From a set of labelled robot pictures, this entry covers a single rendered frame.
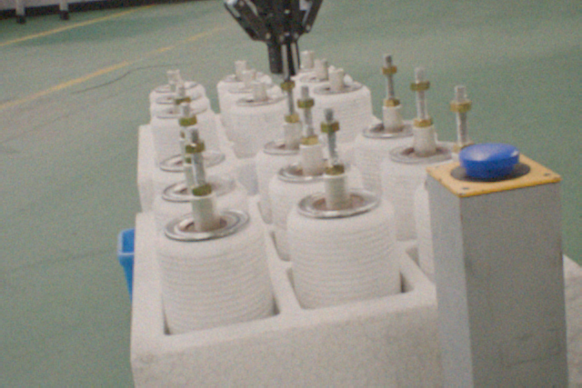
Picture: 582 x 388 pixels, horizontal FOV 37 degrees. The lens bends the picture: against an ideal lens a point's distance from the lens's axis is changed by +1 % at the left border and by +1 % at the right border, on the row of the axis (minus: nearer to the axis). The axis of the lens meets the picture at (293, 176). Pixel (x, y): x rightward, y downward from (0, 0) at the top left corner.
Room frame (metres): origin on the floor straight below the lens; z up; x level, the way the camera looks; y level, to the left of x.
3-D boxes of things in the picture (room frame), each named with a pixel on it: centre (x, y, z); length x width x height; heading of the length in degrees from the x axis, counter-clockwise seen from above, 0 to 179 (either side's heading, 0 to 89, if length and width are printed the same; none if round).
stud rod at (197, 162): (0.71, 0.08, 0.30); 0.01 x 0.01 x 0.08; 64
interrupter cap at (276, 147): (0.96, -0.01, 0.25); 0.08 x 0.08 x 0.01
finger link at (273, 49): (0.95, 0.01, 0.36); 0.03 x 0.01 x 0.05; 126
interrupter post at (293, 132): (0.96, -0.01, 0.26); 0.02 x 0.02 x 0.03
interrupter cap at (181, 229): (0.71, 0.08, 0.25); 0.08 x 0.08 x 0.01
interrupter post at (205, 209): (0.71, 0.08, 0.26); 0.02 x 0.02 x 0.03
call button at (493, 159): (0.56, -0.13, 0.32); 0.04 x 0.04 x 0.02
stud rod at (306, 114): (0.84, -0.02, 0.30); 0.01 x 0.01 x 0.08; 21
